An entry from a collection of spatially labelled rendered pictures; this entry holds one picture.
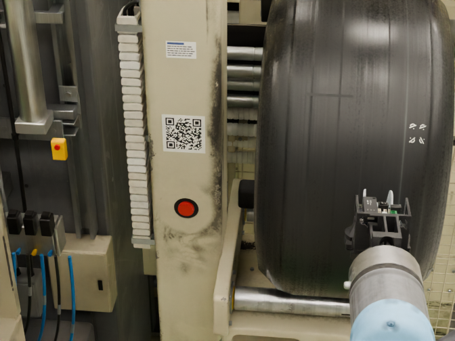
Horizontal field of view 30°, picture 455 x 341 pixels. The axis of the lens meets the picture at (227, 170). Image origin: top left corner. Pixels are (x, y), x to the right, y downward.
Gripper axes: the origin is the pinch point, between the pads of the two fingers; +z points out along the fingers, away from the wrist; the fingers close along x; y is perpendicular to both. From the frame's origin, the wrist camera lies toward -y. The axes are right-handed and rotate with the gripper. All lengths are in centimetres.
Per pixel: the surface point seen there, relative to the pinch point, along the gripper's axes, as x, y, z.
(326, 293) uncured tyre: 5.6, -22.0, 10.2
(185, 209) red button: 31.8, -14.3, 23.3
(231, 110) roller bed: 27, -11, 65
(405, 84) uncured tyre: -3.7, 17.1, 8.6
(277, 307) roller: 14.0, -31.0, 18.1
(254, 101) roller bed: 22, -8, 63
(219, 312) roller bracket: 24.4, -30.2, 14.3
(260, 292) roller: 17.3, -28.9, 19.5
